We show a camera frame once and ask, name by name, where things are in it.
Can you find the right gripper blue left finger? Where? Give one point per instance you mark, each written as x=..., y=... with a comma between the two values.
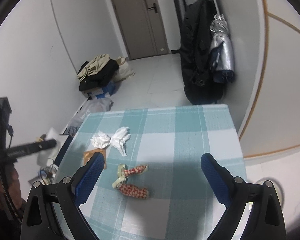
x=86, y=177

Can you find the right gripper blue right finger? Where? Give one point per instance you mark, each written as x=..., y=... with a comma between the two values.
x=218, y=177

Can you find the white paper wad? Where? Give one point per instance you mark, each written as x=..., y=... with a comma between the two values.
x=101, y=141

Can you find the white tissue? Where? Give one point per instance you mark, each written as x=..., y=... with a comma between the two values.
x=119, y=139

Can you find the white trash bin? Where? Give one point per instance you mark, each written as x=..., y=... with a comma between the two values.
x=277, y=186

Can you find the red checkered candy wrapper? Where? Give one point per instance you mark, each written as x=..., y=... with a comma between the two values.
x=124, y=171

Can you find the red patterned candy wrapper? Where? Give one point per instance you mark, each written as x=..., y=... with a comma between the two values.
x=129, y=190

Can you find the teal plaid tablecloth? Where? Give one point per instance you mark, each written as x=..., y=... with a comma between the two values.
x=171, y=141

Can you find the grey plastic mailer bag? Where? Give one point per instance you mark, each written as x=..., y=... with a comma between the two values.
x=89, y=107

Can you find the blue cardboard box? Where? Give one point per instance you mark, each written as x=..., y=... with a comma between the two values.
x=104, y=92

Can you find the silver folded umbrella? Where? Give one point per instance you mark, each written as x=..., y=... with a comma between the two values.
x=221, y=51

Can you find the pile of clothes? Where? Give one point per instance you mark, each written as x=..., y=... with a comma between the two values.
x=97, y=73

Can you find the cream tote bag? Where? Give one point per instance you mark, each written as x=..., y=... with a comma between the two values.
x=124, y=72

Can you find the black hanging coat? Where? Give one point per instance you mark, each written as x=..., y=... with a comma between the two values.
x=195, y=43

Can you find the brown door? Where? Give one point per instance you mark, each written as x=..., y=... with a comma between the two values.
x=142, y=28

